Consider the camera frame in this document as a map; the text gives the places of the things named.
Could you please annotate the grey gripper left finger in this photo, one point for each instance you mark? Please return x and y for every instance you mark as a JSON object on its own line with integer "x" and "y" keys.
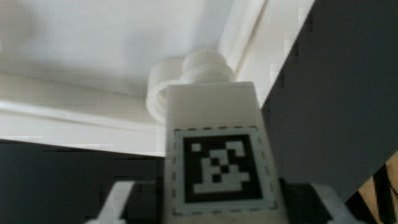
{"x": 110, "y": 212}

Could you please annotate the white table leg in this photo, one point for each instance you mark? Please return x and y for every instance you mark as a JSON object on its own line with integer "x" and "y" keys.
{"x": 220, "y": 185}

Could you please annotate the white square table top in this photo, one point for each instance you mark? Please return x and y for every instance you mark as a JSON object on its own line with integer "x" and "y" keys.
{"x": 80, "y": 46}

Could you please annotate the white L-shaped obstacle fence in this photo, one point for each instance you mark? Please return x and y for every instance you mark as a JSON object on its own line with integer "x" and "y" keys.
{"x": 270, "y": 43}

